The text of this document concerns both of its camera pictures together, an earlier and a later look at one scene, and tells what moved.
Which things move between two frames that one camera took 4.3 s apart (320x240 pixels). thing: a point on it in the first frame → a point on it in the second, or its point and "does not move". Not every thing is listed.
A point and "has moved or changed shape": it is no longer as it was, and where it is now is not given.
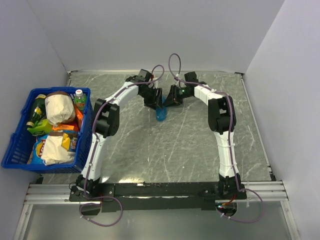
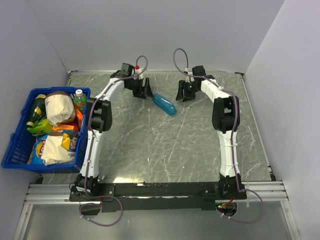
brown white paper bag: (60, 107) does not move
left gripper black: (155, 102) → (140, 93)
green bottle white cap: (79, 99) does not move
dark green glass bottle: (38, 113) does not move
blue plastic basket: (19, 147) does not move
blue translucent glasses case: (161, 113) has moved or changed shape
